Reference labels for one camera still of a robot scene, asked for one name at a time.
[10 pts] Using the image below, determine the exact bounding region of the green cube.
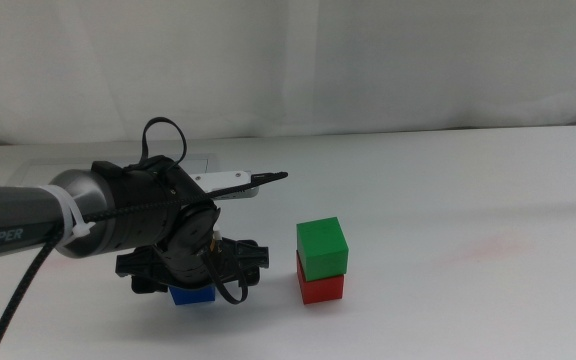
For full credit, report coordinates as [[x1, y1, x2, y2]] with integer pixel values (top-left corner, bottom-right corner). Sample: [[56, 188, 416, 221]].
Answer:
[[295, 216, 350, 283]]

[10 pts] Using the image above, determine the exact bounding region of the white zip tie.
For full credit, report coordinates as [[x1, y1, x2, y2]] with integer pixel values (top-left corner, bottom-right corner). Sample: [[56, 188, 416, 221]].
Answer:
[[39, 184, 97, 241]]

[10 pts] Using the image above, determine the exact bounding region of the red cube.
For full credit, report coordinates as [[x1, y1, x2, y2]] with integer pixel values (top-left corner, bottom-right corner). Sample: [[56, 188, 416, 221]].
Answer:
[[296, 251, 346, 306]]

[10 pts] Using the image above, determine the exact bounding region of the thin black left gripper cable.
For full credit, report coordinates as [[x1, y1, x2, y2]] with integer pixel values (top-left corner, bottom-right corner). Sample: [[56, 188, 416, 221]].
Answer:
[[139, 116, 250, 306]]

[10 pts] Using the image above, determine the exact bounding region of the white backdrop curtain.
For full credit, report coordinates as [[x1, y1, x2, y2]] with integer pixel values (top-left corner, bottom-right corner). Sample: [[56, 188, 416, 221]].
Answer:
[[0, 0, 576, 147]]

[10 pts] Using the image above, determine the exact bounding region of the silver table cable hatch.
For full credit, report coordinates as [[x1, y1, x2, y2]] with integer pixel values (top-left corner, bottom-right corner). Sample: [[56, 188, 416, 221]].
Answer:
[[15, 153, 219, 187]]

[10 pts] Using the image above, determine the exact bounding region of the blue cube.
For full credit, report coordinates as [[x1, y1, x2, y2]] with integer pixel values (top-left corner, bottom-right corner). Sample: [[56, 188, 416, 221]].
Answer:
[[168, 283, 217, 307]]

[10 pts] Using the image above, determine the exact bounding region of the black braided left camera cable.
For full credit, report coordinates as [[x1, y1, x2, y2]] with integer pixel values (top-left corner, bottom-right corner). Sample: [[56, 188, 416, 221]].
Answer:
[[0, 170, 290, 360]]

